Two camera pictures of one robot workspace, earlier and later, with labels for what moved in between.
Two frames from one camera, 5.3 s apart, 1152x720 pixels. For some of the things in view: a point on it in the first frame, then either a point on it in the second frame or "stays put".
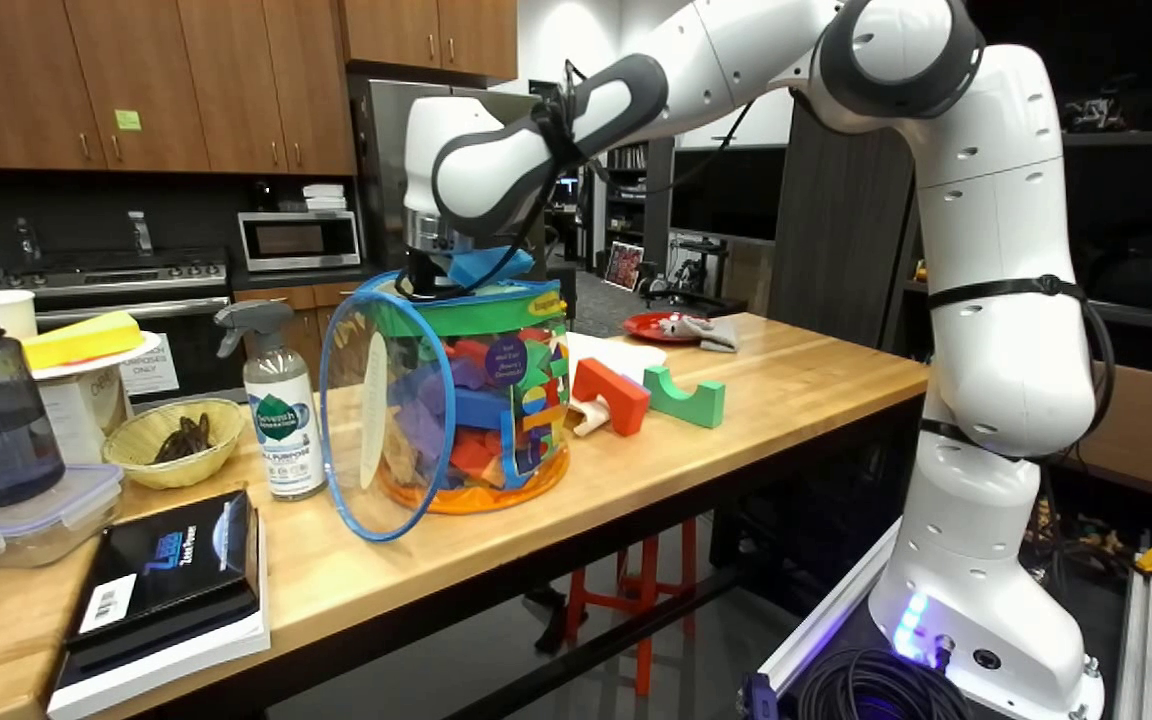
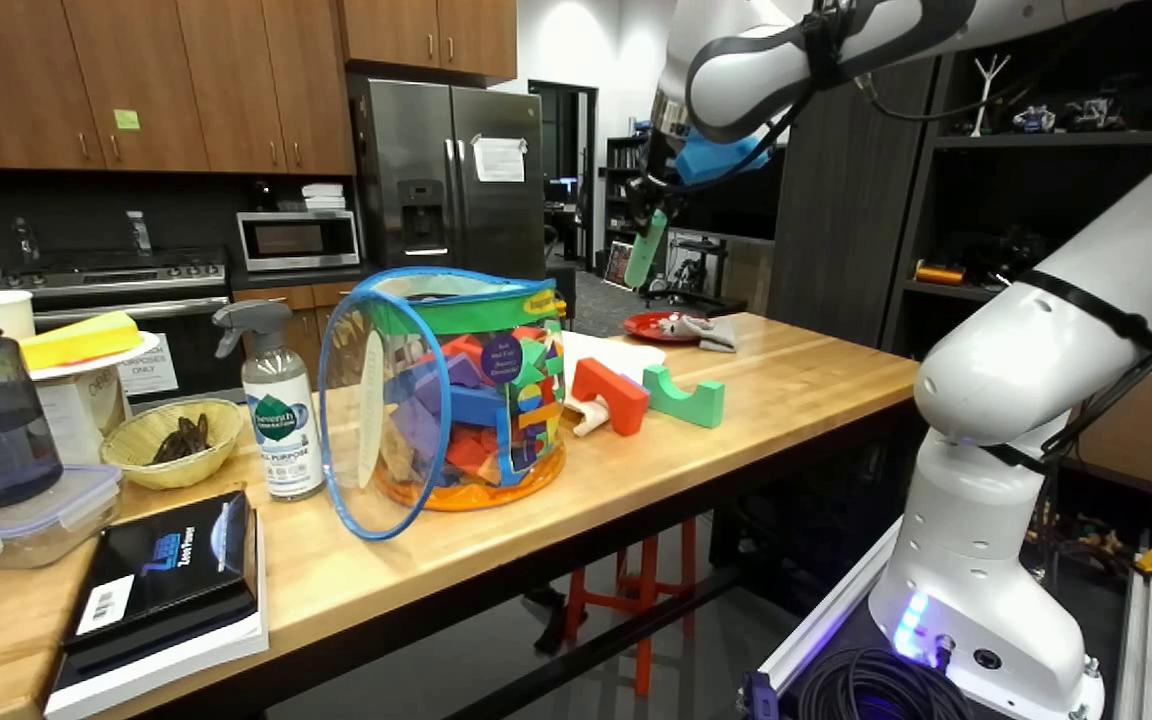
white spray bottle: x=281 y=399 stays put
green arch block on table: x=702 y=405 stays put
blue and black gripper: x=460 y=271 to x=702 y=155
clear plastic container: x=39 y=531 stays put
